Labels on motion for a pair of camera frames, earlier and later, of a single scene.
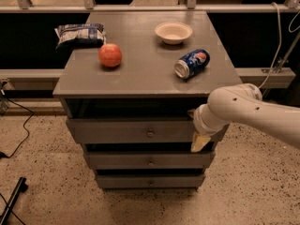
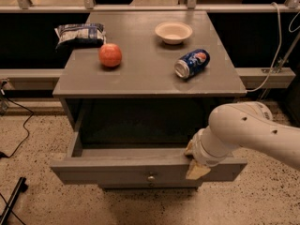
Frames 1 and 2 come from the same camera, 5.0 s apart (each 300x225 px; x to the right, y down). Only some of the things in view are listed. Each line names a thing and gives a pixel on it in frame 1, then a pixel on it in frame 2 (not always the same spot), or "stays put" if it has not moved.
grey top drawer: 129,130 to 133,166
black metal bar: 21,187 stays put
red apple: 110,54 stays put
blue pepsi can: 192,63 stays put
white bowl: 172,33 stays put
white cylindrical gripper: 200,124 to 200,151
